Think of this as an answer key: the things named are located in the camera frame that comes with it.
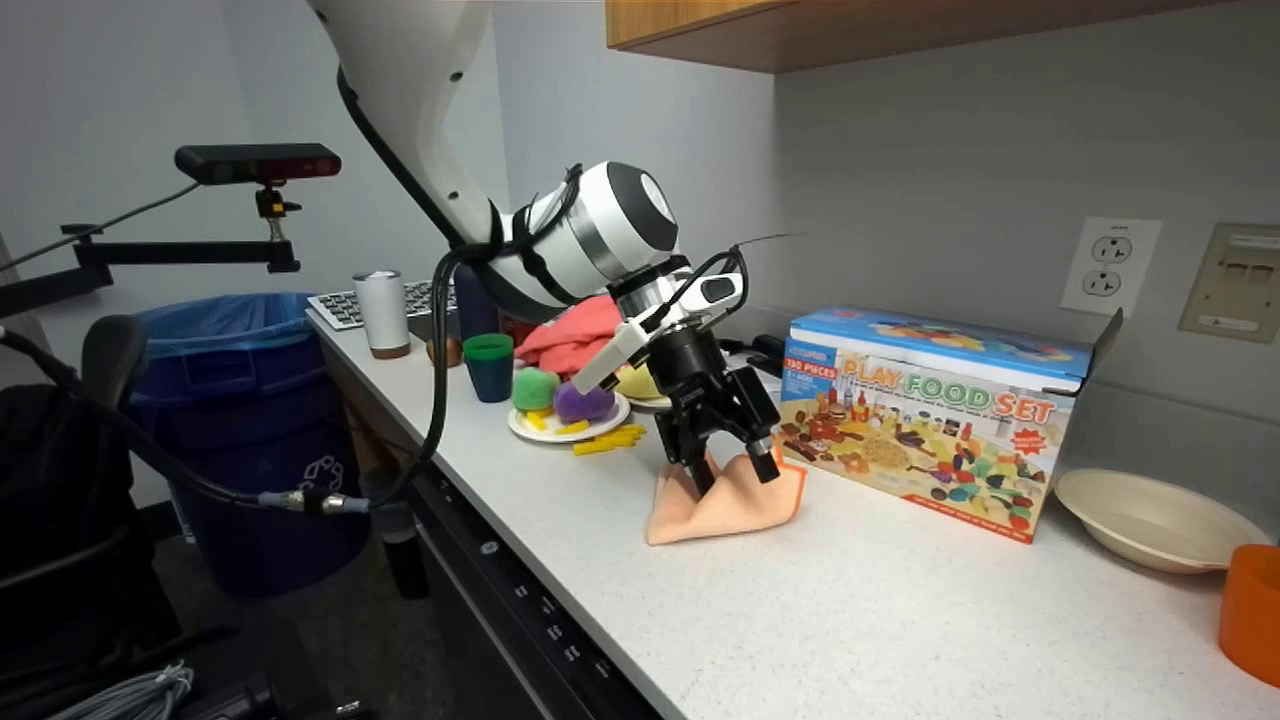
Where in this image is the white braided sleeve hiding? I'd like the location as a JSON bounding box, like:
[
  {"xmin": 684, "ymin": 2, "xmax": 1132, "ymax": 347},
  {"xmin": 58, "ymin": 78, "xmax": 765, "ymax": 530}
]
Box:
[{"xmin": 52, "ymin": 659, "xmax": 195, "ymax": 720}]

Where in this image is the computer keyboard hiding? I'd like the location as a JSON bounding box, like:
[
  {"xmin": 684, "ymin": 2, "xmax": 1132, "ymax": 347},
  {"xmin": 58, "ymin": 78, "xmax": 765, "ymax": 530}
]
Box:
[{"xmin": 303, "ymin": 277, "xmax": 454, "ymax": 337}]

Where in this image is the coral red cloth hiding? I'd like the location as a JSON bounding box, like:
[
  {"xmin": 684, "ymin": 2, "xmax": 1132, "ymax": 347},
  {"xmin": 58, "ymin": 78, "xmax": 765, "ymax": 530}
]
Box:
[{"xmin": 513, "ymin": 290, "xmax": 630, "ymax": 385}]

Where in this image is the black office chair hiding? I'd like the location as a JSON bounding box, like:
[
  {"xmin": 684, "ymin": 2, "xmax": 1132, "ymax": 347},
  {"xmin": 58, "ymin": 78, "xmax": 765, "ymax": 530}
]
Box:
[{"xmin": 0, "ymin": 313, "xmax": 273, "ymax": 720}]

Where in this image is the white paper plate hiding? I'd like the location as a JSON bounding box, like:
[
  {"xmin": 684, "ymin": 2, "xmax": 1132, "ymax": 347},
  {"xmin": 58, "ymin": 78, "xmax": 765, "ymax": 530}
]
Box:
[{"xmin": 505, "ymin": 385, "xmax": 630, "ymax": 448}]

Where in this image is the beige empty plate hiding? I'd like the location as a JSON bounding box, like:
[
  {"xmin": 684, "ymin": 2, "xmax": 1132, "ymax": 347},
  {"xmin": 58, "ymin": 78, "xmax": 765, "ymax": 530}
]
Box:
[{"xmin": 1048, "ymin": 462, "xmax": 1275, "ymax": 581}]

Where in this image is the blue trash bin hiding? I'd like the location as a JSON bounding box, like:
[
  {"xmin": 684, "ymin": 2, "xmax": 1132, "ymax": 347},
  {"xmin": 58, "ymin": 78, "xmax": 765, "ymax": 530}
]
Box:
[{"xmin": 125, "ymin": 290, "xmax": 375, "ymax": 603}]

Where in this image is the blue toy food box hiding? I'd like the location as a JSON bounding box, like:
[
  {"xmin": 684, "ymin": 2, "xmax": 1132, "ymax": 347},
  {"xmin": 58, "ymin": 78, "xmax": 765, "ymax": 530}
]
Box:
[{"xmin": 774, "ymin": 308, "xmax": 1128, "ymax": 548}]

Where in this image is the yellow plush toy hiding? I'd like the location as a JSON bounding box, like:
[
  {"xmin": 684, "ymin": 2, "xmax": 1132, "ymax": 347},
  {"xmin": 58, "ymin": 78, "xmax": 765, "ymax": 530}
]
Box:
[{"xmin": 610, "ymin": 358, "xmax": 670, "ymax": 409}]

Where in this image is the beige wall switch plate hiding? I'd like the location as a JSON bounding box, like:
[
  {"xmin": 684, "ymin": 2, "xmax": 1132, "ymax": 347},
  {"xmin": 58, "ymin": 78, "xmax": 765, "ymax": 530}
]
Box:
[{"xmin": 1176, "ymin": 219, "xmax": 1280, "ymax": 347}]

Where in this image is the yellow crinkle toy fry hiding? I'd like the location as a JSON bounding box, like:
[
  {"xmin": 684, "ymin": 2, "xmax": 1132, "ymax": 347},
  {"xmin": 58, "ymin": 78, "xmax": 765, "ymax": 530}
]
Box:
[{"xmin": 570, "ymin": 421, "xmax": 648, "ymax": 460}]

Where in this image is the white wall outlet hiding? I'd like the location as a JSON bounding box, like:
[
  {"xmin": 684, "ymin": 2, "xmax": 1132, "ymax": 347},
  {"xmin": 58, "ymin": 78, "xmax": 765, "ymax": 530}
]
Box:
[{"xmin": 1054, "ymin": 211, "xmax": 1168, "ymax": 321}]

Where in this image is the orange cup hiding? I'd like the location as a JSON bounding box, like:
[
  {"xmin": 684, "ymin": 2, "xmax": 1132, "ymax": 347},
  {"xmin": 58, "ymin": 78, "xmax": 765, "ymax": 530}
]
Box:
[{"xmin": 1210, "ymin": 539, "xmax": 1280, "ymax": 691}]

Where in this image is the orange microfiber towel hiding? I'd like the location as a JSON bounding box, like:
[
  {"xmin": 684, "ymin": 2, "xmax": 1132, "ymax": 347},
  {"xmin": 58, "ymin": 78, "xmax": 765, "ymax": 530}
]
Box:
[{"xmin": 639, "ymin": 442, "xmax": 811, "ymax": 553}]

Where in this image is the dark counter cabinet front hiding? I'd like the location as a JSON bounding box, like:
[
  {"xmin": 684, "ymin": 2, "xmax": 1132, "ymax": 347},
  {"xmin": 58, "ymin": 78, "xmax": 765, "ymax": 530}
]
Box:
[{"xmin": 312, "ymin": 332, "xmax": 670, "ymax": 720}]

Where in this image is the green topped cup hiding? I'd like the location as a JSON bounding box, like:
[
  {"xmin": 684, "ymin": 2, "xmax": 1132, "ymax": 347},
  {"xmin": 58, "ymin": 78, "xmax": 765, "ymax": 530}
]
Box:
[{"xmin": 461, "ymin": 332, "xmax": 519, "ymax": 409}]

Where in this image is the white tumbler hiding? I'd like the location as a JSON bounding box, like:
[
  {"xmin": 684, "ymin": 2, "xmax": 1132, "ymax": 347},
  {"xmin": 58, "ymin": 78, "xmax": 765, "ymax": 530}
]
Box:
[{"xmin": 352, "ymin": 266, "xmax": 415, "ymax": 358}]

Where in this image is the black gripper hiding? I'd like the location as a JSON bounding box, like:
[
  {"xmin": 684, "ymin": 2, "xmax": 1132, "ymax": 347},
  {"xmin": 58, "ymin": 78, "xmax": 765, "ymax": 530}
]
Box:
[{"xmin": 648, "ymin": 325, "xmax": 787, "ymax": 501}]

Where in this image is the wooden upper cabinet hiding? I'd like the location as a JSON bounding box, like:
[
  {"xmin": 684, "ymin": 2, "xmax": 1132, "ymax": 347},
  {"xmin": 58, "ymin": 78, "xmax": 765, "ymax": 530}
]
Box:
[{"xmin": 598, "ymin": 0, "xmax": 1280, "ymax": 74}]

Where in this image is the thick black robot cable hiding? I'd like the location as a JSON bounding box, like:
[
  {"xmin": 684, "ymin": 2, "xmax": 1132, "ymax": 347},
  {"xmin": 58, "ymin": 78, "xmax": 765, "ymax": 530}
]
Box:
[{"xmin": 0, "ymin": 64, "xmax": 516, "ymax": 525}]

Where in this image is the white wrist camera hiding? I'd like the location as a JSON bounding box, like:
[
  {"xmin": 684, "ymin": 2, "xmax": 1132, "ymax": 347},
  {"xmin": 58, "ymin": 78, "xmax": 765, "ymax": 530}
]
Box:
[{"xmin": 570, "ymin": 321, "xmax": 654, "ymax": 399}]

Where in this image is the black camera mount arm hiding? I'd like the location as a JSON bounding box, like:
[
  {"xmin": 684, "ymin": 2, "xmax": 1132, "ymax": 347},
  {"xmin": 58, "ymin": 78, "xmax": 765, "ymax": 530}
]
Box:
[{"xmin": 0, "ymin": 181, "xmax": 303, "ymax": 325}]

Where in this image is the black stereo camera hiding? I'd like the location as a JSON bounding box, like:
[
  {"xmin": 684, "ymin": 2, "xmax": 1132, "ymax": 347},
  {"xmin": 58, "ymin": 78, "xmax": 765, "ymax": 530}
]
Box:
[{"xmin": 172, "ymin": 141, "xmax": 343, "ymax": 187}]

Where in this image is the purple plush ball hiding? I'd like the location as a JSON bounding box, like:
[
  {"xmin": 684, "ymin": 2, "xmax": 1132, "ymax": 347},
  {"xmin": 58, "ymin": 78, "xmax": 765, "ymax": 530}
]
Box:
[{"xmin": 551, "ymin": 376, "xmax": 619, "ymax": 426}]

